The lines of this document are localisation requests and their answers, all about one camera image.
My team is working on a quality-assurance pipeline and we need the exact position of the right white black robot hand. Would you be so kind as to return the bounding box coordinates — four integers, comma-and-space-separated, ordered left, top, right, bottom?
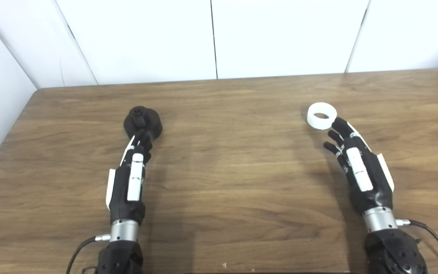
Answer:
323, 117, 395, 215

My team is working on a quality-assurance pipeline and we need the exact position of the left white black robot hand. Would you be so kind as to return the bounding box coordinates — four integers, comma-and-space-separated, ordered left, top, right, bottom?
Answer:
106, 129, 153, 226

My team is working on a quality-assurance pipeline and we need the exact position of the round black plastic part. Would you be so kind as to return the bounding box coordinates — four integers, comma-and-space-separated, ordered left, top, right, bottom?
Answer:
124, 106, 163, 140

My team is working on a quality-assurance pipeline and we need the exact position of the white plastic ring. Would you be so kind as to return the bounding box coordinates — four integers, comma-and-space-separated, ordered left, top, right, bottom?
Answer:
307, 103, 337, 130

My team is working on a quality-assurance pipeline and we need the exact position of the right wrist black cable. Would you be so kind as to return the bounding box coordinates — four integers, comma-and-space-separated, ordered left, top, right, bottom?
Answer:
396, 219, 438, 274

